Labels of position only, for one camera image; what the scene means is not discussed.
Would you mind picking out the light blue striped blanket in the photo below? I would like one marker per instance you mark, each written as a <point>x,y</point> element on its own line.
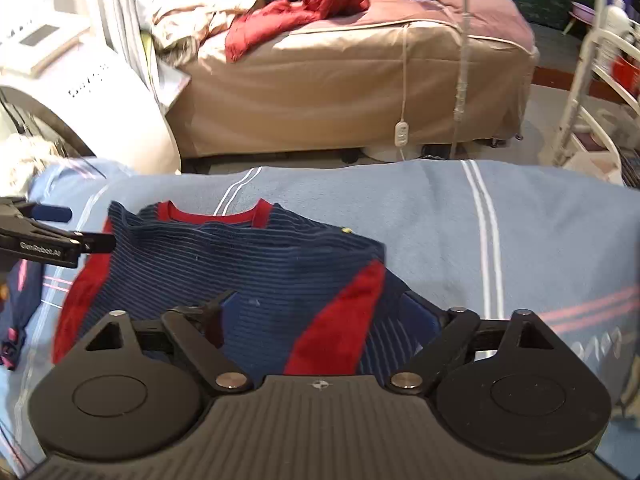
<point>500,240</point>

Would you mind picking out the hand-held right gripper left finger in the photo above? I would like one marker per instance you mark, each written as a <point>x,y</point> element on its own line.
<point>212,320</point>

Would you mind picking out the red jacket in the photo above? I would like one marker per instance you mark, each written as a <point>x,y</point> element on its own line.
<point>300,15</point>

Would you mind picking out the white pump bottle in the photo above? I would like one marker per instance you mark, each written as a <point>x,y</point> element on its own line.
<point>616,12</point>

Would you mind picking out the bed with beige cover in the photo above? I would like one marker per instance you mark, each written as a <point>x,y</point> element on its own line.
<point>325,95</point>

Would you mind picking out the red box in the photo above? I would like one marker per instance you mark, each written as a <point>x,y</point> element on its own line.
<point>627,72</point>

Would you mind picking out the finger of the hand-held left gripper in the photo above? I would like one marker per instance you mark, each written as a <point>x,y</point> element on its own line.
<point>97,242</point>
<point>47,212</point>

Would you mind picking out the white metal rack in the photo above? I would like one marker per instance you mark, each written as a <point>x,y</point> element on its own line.
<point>582,85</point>

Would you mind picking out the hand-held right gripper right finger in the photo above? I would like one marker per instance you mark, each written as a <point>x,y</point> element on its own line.
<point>417,315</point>

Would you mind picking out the small navy pink-trimmed pants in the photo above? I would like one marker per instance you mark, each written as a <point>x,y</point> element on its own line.
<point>15,310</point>

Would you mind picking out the beige floral cloth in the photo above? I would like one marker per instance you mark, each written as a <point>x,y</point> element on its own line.
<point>27,160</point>

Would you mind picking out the purple basin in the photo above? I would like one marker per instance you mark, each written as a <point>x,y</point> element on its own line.
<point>582,10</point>

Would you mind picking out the striped hanging cloth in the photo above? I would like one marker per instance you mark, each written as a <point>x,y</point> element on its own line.
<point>130,20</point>

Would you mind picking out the crumpled cream quilt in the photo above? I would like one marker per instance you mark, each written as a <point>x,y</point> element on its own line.
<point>195,20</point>

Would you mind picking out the white appliance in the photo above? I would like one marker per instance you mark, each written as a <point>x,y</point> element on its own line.
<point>100,95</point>

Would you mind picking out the navy red knitted sweater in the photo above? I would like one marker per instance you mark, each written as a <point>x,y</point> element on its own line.
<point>260,270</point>

